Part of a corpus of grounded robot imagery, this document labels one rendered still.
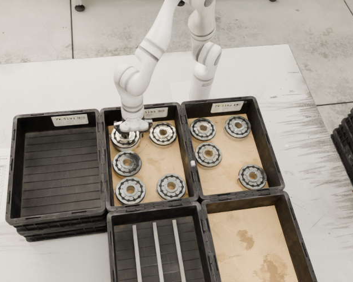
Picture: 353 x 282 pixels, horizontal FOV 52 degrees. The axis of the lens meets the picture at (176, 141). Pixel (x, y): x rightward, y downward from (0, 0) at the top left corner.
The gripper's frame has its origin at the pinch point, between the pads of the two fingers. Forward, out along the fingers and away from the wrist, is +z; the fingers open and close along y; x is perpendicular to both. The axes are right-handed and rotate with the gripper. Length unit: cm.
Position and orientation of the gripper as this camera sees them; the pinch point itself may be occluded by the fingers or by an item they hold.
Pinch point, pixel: (134, 135)
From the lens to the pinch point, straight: 132.9
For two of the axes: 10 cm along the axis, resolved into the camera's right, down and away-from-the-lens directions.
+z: -0.7, 5.1, 8.6
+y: -9.9, 0.9, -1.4
